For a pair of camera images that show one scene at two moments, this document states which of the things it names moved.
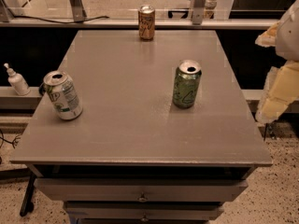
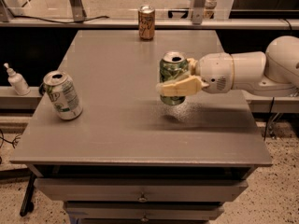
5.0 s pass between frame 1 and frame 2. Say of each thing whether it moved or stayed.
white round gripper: moved
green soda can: moved
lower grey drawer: stayed
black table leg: stayed
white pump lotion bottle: stayed
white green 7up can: stayed
